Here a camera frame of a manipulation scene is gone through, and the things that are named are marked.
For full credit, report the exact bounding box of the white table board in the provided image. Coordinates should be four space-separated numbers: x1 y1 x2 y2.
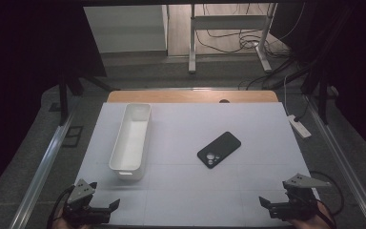
72 102 320 227

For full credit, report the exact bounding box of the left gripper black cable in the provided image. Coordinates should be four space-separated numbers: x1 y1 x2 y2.
46 185 76 229

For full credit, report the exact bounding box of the white metal desk frame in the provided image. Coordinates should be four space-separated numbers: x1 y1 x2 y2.
188 3 279 75

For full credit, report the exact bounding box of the black power strip plug cable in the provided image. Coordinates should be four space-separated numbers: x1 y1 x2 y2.
293 94 311 123

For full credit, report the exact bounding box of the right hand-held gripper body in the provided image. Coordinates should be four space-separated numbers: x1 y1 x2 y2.
270 173 332 221

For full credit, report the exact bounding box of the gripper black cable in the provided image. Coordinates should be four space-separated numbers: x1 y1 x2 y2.
46 185 76 229
309 170 345 229

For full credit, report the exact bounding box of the person's left hand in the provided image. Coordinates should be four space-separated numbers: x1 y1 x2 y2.
51 217 92 229

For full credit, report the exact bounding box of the silver metal rail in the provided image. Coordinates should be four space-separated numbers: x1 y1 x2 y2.
9 109 79 229
302 94 366 229

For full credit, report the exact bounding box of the white plastic storage bin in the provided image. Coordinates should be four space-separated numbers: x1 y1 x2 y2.
108 102 153 181

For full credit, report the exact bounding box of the person's right hand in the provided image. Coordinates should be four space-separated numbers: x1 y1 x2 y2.
287 203 335 229

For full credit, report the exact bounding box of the white power strip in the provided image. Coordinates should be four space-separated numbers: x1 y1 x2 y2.
287 114 313 139

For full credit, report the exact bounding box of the white cabinet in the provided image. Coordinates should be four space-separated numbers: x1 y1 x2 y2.
83 4 169 54

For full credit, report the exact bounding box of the tangle of black floor cables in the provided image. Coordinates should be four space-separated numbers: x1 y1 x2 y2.
194 3 309 92

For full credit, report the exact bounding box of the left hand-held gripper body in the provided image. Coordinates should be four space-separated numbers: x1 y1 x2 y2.
61 178 112 228

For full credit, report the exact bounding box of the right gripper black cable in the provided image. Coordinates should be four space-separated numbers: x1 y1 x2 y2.
309 170 345 229

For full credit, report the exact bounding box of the black metal stand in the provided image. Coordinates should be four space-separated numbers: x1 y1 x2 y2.
299 61 332 126
56 71 122 126

